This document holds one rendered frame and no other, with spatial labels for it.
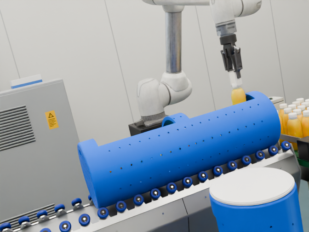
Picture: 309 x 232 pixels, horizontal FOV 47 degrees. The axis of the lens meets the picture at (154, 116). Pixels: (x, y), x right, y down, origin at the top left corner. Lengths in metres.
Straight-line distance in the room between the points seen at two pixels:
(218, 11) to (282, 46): 3.92
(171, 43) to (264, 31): 3.25
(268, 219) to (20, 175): 2.30
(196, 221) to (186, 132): 0.39
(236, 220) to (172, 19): 1.36
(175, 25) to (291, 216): 1.37
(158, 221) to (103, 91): 3.01
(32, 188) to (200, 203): 1.85
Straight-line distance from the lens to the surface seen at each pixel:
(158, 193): 1.51
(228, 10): 1.66
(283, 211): 1.18
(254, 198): 1.16
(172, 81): 2.26
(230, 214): 1.18
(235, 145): 1.59
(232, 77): 1.74
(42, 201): 3.18
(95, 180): 1.38
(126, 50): 4.45
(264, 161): 1.73
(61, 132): 3.06
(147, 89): 2.18
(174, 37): 2.22
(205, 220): 1.64
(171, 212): 1.54
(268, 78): 5.39
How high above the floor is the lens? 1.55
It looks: 11 degrees down
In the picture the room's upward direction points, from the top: 13 degrees counter-clockwise
